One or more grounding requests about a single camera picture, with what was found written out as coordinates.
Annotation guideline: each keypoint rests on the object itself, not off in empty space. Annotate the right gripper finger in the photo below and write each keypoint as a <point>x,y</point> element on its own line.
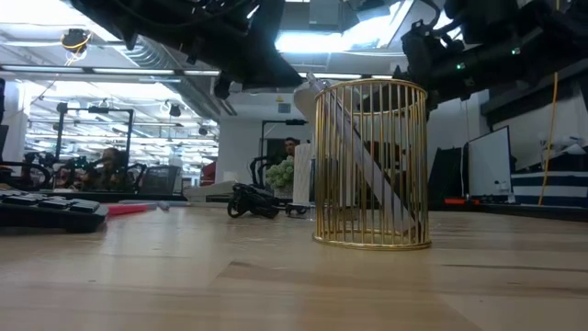
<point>431,100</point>

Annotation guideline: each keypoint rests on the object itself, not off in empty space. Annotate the white ribbed pen cup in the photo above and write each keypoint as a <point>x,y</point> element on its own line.
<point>303,174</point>

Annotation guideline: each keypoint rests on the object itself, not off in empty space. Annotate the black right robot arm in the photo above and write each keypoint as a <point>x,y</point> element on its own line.
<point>528,41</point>

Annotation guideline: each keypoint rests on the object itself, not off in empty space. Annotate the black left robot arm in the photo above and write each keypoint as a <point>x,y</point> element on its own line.
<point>151,23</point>

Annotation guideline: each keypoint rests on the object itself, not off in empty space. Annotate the black upright object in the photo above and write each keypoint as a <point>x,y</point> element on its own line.
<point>445,179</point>

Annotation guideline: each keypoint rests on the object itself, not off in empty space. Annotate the white screen monitor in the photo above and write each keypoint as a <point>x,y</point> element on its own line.
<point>489,165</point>

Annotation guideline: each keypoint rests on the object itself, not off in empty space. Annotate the black and white pen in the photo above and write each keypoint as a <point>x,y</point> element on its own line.
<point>376,184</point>

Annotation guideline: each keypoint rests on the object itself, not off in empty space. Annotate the person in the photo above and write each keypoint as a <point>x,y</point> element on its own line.
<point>290,146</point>
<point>108,170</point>

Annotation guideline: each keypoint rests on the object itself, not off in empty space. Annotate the green succulent plant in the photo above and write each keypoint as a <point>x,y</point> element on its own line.
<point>281,174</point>

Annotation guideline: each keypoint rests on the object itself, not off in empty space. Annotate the white navy striped box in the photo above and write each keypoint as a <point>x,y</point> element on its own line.
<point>551,179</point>

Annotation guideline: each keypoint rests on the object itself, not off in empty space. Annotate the black mesh chair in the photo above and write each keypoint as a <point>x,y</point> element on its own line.
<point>161,180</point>

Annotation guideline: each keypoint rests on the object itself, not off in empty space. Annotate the lavender pen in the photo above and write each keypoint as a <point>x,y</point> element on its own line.
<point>164,205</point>

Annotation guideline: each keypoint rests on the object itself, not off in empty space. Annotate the hanging black ceiling device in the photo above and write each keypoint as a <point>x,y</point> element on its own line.
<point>75,40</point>

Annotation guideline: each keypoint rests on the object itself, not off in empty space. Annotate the pink pen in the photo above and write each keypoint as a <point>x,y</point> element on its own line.
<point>128,210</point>

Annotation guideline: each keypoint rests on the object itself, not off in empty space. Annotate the black calculator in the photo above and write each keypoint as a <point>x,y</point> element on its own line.
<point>55,218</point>

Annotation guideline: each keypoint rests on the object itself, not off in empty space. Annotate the black gantry frame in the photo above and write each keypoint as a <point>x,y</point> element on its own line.
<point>96,110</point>

